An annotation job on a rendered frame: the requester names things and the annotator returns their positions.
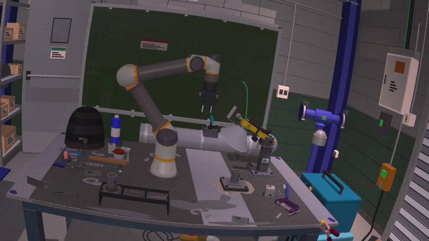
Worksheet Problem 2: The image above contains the grey jig with spigot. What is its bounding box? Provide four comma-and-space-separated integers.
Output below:
219, 167, 251, 193

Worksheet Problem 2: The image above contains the purple c-clamp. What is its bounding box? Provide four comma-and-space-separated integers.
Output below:
274, 197, 301, 216

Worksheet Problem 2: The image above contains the orange pendant control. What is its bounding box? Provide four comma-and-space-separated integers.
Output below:
376, 162, 398, 192

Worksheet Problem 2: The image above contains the red white screen sign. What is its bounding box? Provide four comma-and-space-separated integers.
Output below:
140, 38, 169, 52

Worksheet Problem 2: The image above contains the black pendant cable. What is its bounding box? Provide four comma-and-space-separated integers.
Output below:
360, 190, 385, 241

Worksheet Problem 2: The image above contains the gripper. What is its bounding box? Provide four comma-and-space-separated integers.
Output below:
197, 80, 220, 114

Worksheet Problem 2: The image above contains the thin green cable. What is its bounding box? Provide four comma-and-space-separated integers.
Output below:
242, 80, 251, 121

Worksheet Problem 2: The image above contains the grey cone extraction hood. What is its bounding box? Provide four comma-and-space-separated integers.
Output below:
219, 124, 251, 153

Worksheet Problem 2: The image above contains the grey shelf unit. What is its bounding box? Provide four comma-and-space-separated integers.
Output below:
0, 0, 31, 168

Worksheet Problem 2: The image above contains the green white door sign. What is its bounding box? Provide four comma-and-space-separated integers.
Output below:
50, 46, 67, 60

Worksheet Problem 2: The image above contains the grey hood handle bar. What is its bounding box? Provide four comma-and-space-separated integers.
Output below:
226, 105, 239, 121

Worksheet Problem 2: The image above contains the grey extraction duct pipe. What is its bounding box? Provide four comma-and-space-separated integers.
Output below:
139, 122, 279, 156

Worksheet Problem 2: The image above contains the blue white spray can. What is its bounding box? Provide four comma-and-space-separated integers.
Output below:
110, 114, 122, 144

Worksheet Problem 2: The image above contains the grey flat metal strip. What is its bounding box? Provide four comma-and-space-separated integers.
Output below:
49, 191, 80, 198

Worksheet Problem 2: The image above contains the grey wall conduit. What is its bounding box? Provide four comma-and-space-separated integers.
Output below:
283, 2, 298, 87

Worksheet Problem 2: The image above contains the blue red hand tool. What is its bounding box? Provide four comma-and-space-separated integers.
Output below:
60, 146, 85, 158

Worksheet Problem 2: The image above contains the white wall socket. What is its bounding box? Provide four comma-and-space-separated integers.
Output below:
276, 84, 290, 99

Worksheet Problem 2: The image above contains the black cooling rack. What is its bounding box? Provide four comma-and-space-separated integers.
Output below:
98, 182, 170, 216

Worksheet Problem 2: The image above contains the blue handle screwdriver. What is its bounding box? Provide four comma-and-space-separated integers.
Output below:
52, 161, 83, 170

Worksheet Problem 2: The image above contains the blue steel column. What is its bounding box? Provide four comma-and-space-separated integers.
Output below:
327, 0, 362, 174

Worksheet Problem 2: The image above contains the grey dome lamp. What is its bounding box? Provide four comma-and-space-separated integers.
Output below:
311, 128, 328, 148

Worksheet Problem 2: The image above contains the white box with green lights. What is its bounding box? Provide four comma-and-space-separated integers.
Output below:
402, 112, 418, 128

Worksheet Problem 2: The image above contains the grey roller shutter door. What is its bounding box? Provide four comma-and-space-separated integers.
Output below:
380, 87, 429, 241

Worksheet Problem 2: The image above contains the black welding helmet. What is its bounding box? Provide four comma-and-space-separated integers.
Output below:
64, 106, 106, 150

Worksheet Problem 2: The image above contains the dark grey hood stand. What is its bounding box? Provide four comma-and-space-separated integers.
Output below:
247, 135, 278, 178

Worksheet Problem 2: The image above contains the green welding screen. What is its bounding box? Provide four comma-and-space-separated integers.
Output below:
79, 2, 283, 132

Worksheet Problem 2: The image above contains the spring handle chipping hammer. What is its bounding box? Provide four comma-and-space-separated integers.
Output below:
79, 161, 123, 172

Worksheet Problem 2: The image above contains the teal welding machine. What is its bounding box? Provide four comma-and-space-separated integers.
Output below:
299, 169, 363, 241

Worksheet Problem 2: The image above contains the grey metal angle piece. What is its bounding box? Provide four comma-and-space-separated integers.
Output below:
27, 176, 52, 191

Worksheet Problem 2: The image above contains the large brown cardboard box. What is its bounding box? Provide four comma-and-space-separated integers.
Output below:
1, 124, 18, 154

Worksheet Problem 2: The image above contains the wooden wire brush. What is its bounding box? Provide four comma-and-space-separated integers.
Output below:
88, 154, 128, 166

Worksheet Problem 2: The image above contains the grey electrical cabinet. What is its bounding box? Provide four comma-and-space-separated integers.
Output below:
379, 52, 421, 116

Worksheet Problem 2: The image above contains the black box with green button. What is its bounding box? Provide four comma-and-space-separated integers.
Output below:
377, 111, 394, 137

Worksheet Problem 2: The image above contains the red handled clamp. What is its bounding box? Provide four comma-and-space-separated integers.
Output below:
319, 219, 340, 240

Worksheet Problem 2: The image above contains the black coiled cable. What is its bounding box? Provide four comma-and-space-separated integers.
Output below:
142, 229, 175, 241

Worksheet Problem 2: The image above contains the blue grinder pedestal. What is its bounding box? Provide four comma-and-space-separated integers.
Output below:
305, 123, 331, 174

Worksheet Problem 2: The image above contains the blue bench grinder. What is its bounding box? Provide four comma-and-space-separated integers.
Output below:
298, 100, 349, 130

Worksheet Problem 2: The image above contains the yellow object under bench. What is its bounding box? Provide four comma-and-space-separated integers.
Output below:
179, 234, 209, 241

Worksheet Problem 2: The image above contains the grey flanged tube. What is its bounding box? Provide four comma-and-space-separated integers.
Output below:
106, 172, 119, 192

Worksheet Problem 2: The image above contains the grey door with window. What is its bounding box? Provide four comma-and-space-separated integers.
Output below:
21, 0, 101, 137

